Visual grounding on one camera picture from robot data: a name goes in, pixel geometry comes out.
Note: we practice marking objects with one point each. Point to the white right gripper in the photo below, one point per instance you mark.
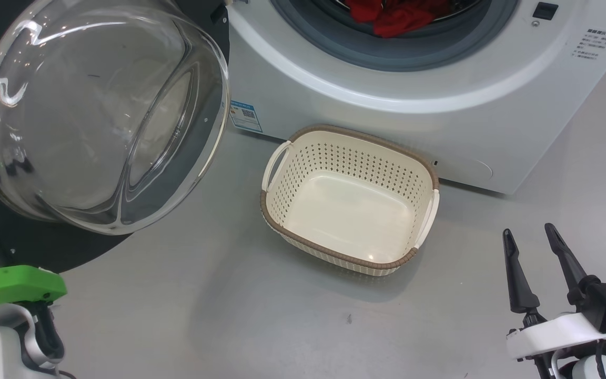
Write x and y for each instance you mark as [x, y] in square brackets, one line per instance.
[555, 334]

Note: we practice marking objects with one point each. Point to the blue energy label sticker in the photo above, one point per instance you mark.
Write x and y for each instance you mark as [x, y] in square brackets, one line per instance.
[245, 117]

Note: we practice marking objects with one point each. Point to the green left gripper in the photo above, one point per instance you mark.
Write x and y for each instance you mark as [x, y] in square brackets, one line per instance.
[13, 284]

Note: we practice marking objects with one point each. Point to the red garment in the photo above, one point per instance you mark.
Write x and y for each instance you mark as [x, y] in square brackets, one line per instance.
[397, 18]

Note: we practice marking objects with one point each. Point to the cream perforated laundry basket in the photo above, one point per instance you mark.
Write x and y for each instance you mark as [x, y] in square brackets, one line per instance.
[350, 210]

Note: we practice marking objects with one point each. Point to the white front-load washing machine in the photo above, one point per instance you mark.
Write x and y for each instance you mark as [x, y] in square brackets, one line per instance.
[387, 110]

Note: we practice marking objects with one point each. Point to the glass washing machine door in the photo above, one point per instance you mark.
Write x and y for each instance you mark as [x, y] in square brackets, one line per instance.
[98, 116]

